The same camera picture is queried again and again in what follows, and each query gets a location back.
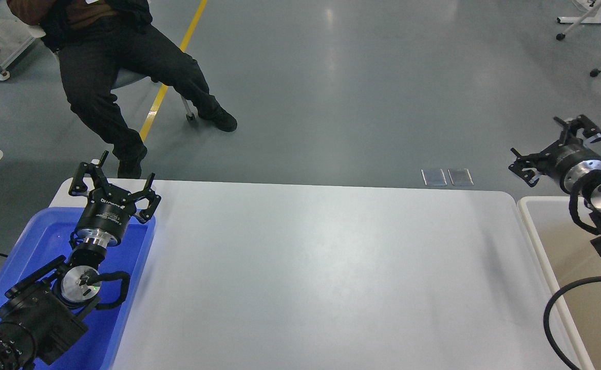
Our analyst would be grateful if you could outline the floor plate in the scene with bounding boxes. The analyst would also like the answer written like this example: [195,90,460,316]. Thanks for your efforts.
[447,169,474,187]
[421,169,447,187]

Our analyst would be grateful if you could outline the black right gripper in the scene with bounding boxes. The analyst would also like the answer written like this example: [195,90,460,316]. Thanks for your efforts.
[508,115,601,194]

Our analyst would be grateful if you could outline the blue plastic bin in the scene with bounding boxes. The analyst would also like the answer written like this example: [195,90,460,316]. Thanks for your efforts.
[0,208,156,369]

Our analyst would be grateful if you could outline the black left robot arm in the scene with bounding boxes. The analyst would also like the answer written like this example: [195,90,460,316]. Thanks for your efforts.
[0,152,161,369]

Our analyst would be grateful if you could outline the grey stool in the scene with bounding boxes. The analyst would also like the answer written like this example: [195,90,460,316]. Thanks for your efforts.
[111,68,196,123]

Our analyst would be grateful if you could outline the white rolling stand legs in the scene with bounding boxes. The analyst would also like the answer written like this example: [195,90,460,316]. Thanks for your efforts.
[555,1,601,78]

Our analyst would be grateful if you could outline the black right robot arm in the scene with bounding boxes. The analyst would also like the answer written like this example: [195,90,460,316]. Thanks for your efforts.
[508,114,601,369]

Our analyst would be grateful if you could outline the right floor plate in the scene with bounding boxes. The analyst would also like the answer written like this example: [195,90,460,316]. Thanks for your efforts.
[447,169,474,187]

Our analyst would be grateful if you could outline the beige plastic bin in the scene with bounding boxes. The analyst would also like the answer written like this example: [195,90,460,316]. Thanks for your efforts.
[517,196,601,369]

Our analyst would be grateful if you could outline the left floor plate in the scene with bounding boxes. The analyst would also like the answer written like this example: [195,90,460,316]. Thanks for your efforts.
[421,169,447,187]

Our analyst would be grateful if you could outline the seated person in black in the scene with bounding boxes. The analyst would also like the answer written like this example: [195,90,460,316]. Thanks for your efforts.
[7,1,237,179]

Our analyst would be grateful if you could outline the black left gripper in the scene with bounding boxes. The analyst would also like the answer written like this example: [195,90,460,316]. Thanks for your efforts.
[68,150,161,247]

